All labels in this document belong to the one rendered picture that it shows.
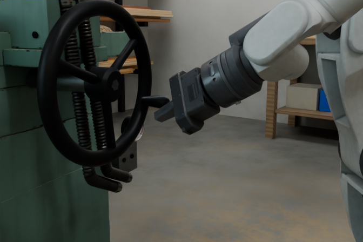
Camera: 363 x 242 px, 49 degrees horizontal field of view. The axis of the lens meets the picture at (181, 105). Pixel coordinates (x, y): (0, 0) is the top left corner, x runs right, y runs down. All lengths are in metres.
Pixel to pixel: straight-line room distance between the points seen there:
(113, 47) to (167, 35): 3.74
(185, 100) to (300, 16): 0.24
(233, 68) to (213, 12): 3.76
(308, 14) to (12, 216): 0.64
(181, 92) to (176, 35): 3.96
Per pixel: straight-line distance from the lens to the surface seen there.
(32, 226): 0.90
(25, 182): 0.86
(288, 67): 0.66
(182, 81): 0.72
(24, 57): 0.75
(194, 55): 4.54
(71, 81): 0.74
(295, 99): 3.56
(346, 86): 0.91
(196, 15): 4.52
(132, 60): 4.06
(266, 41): 0.61
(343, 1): 0.63
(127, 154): 1.04
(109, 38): 1.01
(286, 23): 0.61
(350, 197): 1.12
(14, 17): 0.79
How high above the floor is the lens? 0.90
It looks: 11 degrees down
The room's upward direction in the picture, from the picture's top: straight up
